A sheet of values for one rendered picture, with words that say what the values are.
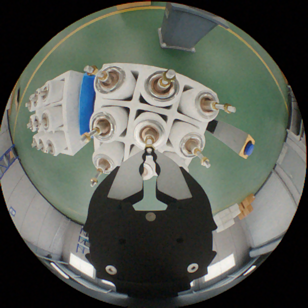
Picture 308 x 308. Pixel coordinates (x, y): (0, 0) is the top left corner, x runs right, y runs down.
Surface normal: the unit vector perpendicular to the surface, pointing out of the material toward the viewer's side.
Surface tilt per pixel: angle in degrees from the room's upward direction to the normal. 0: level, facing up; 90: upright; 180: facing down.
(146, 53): 0
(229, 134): 90
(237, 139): 90
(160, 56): 0
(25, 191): 90
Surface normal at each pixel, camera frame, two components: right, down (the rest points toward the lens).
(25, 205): 1.00, -0.08
